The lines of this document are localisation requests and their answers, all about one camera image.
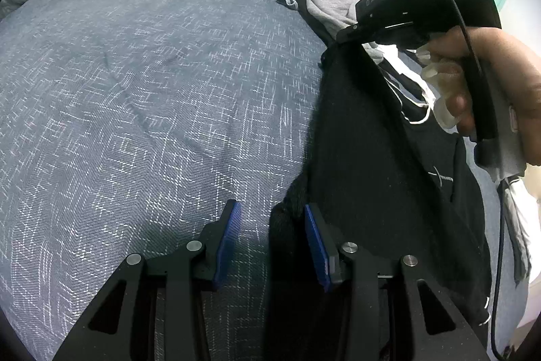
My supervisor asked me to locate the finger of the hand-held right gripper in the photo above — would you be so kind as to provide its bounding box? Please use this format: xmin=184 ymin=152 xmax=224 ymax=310
xmin=336 ymin=19 xmax=417 ymax=44

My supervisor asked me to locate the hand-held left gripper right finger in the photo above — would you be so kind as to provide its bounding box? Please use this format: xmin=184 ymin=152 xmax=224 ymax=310
xmin=304 ymin=204 xmax=491 ymax=361

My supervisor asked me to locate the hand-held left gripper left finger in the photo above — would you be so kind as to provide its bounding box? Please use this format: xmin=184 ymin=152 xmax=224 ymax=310
xmin=53 ymin=199 xmax=242 ymax=361

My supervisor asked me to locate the black sweater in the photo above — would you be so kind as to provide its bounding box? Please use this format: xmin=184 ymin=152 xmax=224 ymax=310
xmin=264 ymin=42 xmax=493 ymax=361

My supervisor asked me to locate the person's right hand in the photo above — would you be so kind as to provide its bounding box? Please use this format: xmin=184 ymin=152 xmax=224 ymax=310
xmin=416 ymin=26 xmax=541 ymax=166

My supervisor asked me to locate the blue patterned bed cover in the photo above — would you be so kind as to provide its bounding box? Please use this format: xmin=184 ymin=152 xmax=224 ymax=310
xmin=0 ymin=0 xmax=529 ymax=361

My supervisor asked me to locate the folded white and black garment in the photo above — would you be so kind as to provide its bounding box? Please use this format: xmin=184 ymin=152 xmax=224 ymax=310
xmin=501 ymin=174 xmax=541 ymax=286

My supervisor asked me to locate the black cable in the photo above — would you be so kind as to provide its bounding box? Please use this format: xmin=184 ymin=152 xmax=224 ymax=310
xmin=412 ymin=0 xmax=510 ymax=361

